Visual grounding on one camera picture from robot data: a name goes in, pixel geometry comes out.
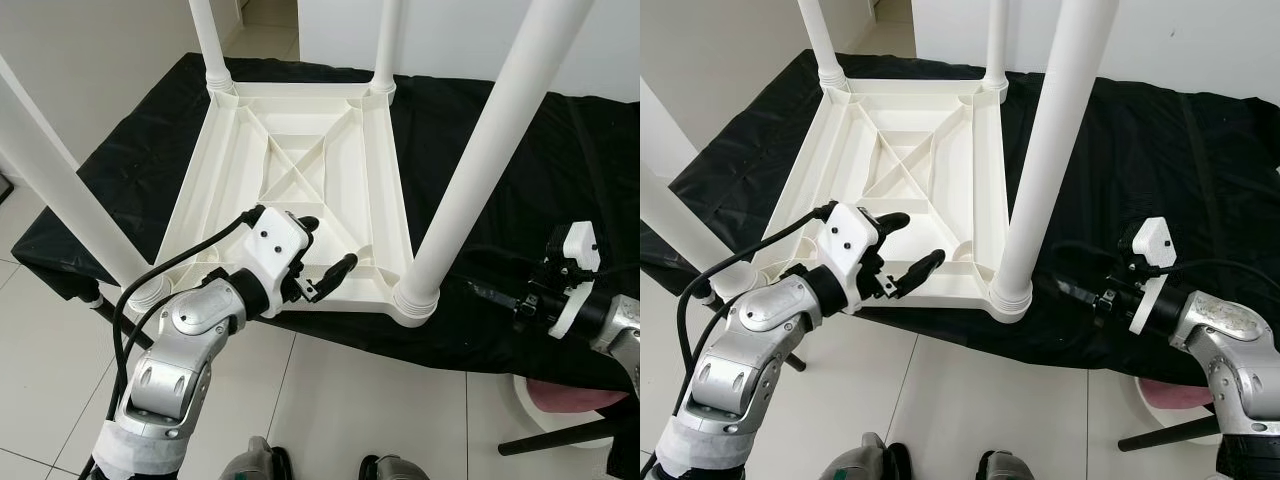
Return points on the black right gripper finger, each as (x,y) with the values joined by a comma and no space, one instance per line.
(500,301)

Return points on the black table cloth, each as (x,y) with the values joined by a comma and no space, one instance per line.
(520,170)
(1180,170)

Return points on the grey right robot foot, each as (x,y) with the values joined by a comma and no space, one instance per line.
(395,468)
(1010,466)

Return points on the pink plastic object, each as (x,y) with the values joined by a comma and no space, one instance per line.
(575,395)
(1178,393)

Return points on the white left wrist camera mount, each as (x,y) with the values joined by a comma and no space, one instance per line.
(275,245)
(850,240)

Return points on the white plastic table leg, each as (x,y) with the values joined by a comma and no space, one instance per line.
(690,240)
(490,150)
(822,45)
(70,190)
(212,45)
(386,45)
(1055,150)
(996,45)

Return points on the black metal table leg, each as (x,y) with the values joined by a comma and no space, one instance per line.
(125,322)
(1170,434)
(796,361)
(555,438)

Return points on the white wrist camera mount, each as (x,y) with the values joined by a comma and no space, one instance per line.
(580,245)
(275,245)
(850,240)
(1152,240)

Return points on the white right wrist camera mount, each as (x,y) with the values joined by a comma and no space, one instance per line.
(1152,240)
(580,245)

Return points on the white plastic table top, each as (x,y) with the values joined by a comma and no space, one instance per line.
(850,160)
(230,160)

